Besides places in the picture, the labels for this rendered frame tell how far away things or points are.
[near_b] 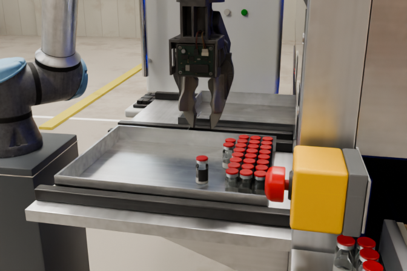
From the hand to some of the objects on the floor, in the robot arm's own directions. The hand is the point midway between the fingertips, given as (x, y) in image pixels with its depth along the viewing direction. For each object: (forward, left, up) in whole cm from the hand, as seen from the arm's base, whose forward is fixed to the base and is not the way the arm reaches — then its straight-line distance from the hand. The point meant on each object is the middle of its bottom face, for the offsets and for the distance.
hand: (203, 118), depth 70 cm
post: (+18, -14, -100) cm, 102 cm away
